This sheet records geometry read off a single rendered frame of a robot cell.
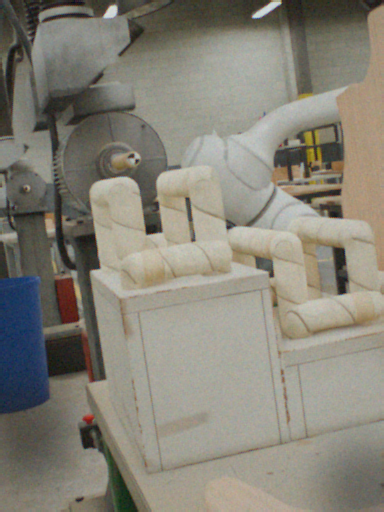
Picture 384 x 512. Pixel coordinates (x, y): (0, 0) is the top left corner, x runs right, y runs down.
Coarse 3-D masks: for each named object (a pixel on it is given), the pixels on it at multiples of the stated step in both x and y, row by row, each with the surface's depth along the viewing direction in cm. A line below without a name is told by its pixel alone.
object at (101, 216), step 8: (96, 208) 91; (104, 208) 90; (96, 216) 91; (104, 216) 90; (96, 224) 91; (104, 224) 91; (96, 232) 91; (104, 232) 91; (112, 232) 91; (104, 240) 91; (112, 240) 91; (104, 248) 91; (112, 248) 91; (104, 256) 91; (112, 256) 91; (104, 264) 91; (112, 264) 91; (104, 272) 92; (112, 272) 91
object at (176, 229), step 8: (160, 192) 92; (160, 200) 93; (168, 200) 92; (176, 200) 92; (184, 200) 93; (160, 208) 93; (168, 208) 92; (176, 208) 92; (184, 208) 93; (168, 216) 92; (176, 216) 92; (184, 216) 93; (168, 224) 93; (176, 224) 92; (184, 224) 93; (168, 232) 93; (176, 232) 92; (184, 232) 93; (168, 240) 93; (176, 240) 93; (184, 240) 93
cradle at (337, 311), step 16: (304, 304) 79; (320, 304) 79; (336, 304) 79; (352, 304) 79; (368, 304) 79; (288, 320) 78; (304, 320) 78; (320, 320) 78; (336, 320) 79; (352, 320) 79; (368, 320) 80
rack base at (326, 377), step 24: (312, 336) 79; (336, 336) 78; (360, 336) 77; (288, 360) 75; (312, 360) 76; (336, 360) 76; (360, 360) 77; (288, 384) 75; (312, 384) 76; (336, 384) 76; (360, 384) 77; (288, 408) 75; (312, 408) 76; (336, 408) 77; (360, 408) 77; (312, 432) 76
